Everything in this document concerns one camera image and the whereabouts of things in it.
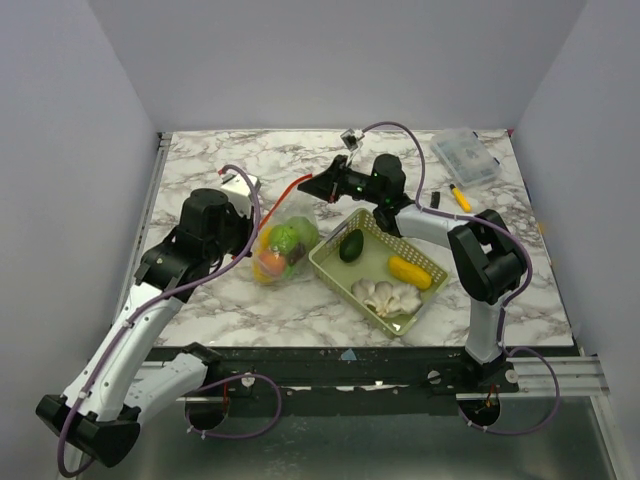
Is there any clear plastic parts box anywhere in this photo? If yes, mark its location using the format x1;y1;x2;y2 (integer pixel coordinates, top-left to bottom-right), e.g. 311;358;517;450
430;128;501;187

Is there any clear zip top bag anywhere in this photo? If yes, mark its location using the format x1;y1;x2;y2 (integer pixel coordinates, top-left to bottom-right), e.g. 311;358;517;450
251;174;320;284

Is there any pale green toy lettuce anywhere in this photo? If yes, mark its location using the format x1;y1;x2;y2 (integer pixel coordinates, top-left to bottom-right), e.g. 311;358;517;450
290;216;319;250

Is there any black front mounting rail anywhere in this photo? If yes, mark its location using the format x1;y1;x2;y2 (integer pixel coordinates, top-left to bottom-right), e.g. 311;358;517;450
148;343;518;418

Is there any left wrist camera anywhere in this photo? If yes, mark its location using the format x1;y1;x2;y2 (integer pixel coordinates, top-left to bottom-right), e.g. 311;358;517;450
218;170;253;218

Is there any white toy mushroom cluster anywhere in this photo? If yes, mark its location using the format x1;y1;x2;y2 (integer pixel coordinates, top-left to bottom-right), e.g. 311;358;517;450
351;278;422;318

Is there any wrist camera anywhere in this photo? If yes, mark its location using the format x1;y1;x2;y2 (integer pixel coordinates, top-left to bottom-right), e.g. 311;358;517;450
340;129;364;152
218;170;253;218

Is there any dark green toy avocado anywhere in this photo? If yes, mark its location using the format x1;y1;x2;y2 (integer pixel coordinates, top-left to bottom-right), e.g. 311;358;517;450
339;229;364;263

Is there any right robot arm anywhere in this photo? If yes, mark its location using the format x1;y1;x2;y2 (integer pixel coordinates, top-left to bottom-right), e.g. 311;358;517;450
298;154;532;392

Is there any small black comb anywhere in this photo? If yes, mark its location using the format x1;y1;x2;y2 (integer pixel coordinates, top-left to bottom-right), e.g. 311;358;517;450
430;191;441;209

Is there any bright green toy cabbage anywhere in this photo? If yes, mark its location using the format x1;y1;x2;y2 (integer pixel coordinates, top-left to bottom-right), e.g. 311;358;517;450
269;224;299;254

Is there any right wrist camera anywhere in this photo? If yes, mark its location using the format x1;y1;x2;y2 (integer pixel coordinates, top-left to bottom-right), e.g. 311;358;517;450
340;129;364;152

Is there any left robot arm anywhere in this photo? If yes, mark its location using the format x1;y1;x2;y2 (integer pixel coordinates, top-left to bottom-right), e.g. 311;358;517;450
36;187;260;468

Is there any orange toy peach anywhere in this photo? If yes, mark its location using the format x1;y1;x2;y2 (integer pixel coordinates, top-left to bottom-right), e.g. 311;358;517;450
258;249;287;277

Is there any yellow toy pear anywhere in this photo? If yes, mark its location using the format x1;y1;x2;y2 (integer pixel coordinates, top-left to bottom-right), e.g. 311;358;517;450
252;261;272;284

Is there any pale green plastic basket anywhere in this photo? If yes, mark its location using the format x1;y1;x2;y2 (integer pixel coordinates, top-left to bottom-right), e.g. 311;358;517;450
309;208;449;338

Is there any yellow toy lemon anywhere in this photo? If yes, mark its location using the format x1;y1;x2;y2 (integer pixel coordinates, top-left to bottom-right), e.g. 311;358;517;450
256;227;272;250

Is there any yellow toy corn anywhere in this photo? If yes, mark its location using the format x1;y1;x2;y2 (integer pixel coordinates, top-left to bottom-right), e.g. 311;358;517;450
387;256;433;291

